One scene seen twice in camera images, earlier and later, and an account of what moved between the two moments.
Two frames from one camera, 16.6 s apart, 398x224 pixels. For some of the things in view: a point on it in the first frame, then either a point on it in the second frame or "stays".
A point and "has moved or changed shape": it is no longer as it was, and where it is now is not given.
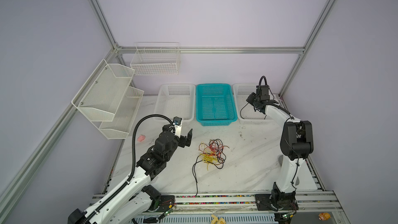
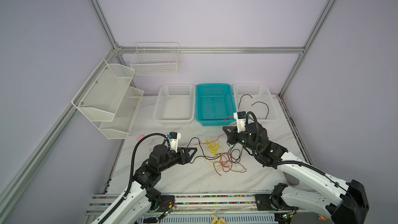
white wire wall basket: (159, 58) stays
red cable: (214, 147) has moved or changed shape
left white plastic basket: (176, 100) stays
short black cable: (241, 110) has moved or changed shape
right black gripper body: (253, 99) to (242, 140)
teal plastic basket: (215, 105) stays
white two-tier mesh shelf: (108, 101) stays
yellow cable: (209, 157) has moved or changed shape
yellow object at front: (221, 220) stays
